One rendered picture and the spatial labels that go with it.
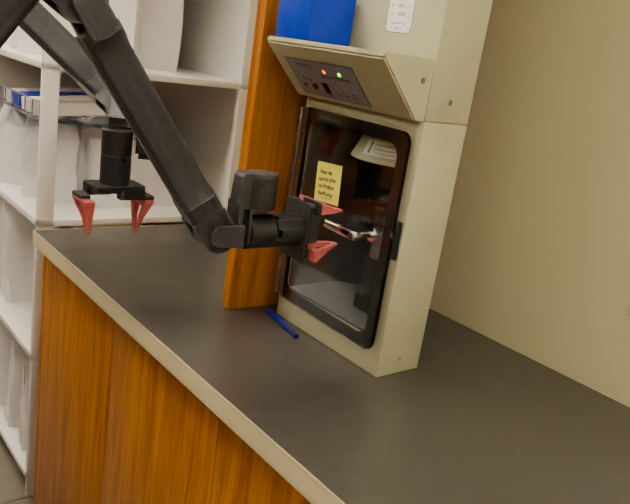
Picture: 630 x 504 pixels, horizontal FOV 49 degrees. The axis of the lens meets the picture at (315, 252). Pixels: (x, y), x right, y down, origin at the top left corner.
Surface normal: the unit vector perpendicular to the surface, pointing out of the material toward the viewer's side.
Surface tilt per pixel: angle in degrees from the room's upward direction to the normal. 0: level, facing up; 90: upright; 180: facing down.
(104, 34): 88
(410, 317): 90
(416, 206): 90
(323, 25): 90
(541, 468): 0
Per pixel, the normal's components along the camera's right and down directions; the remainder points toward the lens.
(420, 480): 0.14, -0.95
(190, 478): -0.77, 0.06
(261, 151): 0.62, 0.30
